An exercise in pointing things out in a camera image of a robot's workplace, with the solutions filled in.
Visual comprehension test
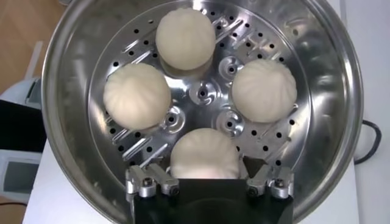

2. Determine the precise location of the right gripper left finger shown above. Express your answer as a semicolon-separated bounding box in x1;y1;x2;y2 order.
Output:
125;163;180;201

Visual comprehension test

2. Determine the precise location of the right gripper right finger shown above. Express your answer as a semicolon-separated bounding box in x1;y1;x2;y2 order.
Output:
242;155;296;200

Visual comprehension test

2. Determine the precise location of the white steamed baozi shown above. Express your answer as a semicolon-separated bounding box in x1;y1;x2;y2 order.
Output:
102;63;172;131
155;7;216;71
169;127;241;180
231;58;298;124

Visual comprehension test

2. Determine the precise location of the stainless steel steamer basket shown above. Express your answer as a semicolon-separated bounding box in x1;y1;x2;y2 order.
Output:
41;0;365;224

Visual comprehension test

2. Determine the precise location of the white black robot torso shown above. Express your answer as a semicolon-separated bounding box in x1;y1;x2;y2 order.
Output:
0;77;47;204

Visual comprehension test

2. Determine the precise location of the black cooker power cord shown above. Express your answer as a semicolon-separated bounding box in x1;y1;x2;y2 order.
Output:
353;119;383;165

